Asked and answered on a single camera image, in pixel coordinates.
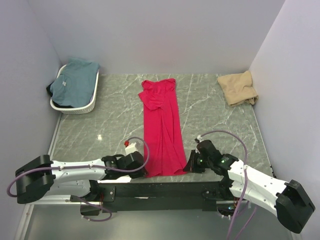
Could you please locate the red t shirt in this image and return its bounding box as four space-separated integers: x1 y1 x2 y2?
138 78 187 178

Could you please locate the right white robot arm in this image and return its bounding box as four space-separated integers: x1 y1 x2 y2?
184 140 316 234

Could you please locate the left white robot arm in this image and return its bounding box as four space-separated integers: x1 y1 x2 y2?
15 151 147 204

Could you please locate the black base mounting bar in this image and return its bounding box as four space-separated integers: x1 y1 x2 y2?
70 181 236 213

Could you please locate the white laundry basket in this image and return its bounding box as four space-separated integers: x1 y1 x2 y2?
49 70 100 115

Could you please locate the beige folded t shirt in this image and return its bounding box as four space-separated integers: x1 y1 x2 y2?
217 70 259 107

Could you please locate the teal blue t shirt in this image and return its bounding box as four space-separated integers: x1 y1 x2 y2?
50 57 100 108

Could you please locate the black garment in basket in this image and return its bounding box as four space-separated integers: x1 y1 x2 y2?
46 83 73 109

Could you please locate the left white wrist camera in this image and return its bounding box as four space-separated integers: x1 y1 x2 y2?
124 140 138 155

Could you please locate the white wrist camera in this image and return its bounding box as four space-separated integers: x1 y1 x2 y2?
194 134 203 144
124 140 138 155

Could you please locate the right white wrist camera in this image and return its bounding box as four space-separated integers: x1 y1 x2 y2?
194 134 203 144

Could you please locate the aluminium frame rail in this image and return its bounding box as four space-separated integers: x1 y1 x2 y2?
41 149 53 168

